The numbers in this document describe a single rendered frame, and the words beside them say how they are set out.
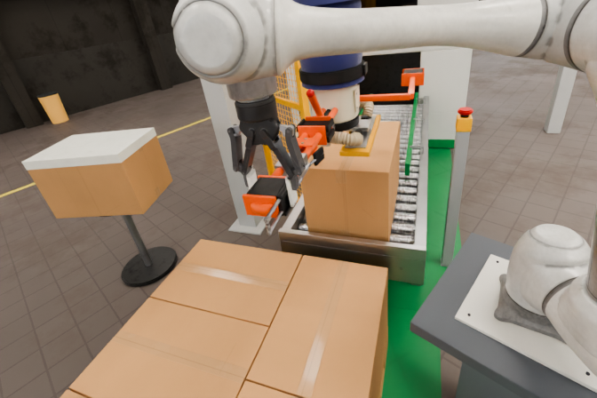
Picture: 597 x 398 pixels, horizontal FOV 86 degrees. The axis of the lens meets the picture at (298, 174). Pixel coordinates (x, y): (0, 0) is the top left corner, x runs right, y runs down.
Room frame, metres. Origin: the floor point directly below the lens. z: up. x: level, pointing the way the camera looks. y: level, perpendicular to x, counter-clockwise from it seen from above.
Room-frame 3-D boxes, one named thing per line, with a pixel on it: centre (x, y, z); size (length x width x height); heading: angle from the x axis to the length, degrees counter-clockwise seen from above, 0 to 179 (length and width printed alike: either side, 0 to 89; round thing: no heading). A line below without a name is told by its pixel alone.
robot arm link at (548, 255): (0.58, -0.61, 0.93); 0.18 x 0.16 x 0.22; 178
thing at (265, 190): (0.58, 0.07, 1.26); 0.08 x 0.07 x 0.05; 157
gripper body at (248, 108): (0.58, 0.06, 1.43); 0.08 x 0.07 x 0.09; 66
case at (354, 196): (1.49, -0.31, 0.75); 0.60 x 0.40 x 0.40; 156
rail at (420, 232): (2.11, -0.95, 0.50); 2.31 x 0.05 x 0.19; 156
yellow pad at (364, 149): (1.10, -0.26, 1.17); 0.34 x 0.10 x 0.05; 157
